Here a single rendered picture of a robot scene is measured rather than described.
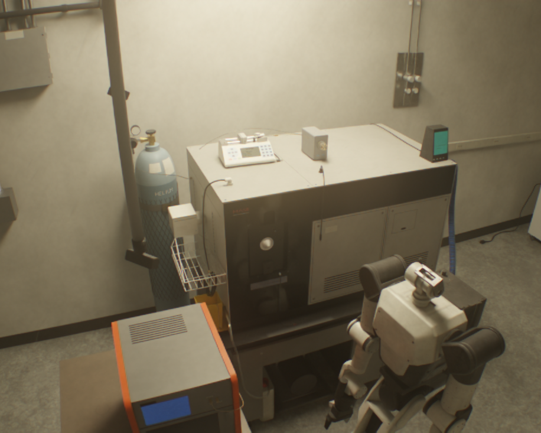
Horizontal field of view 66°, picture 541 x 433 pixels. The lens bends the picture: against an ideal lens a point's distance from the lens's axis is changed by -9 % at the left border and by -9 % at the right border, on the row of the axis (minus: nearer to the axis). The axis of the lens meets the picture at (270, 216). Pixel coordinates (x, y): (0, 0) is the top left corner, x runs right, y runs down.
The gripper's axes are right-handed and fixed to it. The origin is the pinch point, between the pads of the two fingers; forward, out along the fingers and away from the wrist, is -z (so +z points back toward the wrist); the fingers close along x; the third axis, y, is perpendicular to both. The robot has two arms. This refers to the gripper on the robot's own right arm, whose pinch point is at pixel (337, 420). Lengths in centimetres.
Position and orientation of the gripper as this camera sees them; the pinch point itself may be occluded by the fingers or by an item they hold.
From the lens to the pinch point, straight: 209.7
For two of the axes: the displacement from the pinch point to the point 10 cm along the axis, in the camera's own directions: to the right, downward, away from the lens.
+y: 4.6, 4.3, -7.8
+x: -8.7, 0.4, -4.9
